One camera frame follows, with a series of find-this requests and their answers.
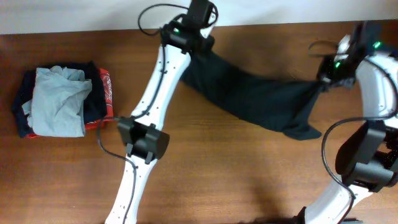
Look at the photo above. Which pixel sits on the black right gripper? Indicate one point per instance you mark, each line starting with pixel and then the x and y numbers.
pixel 324 63

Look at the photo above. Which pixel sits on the navy folded garment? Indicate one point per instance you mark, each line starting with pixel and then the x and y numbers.
pixel 94 106

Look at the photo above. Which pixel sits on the dark green t-shirt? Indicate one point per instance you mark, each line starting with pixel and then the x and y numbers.
pixel 278 105

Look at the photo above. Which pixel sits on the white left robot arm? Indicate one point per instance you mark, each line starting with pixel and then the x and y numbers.
pixel 141 132

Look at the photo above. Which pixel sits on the red printed folded garment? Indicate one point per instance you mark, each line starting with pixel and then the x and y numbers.
pixel 108 89

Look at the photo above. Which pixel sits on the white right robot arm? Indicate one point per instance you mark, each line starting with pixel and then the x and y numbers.
pixel 367 161

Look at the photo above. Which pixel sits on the grey folded t-shirt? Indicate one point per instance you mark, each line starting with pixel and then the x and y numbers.
pixel 56 107

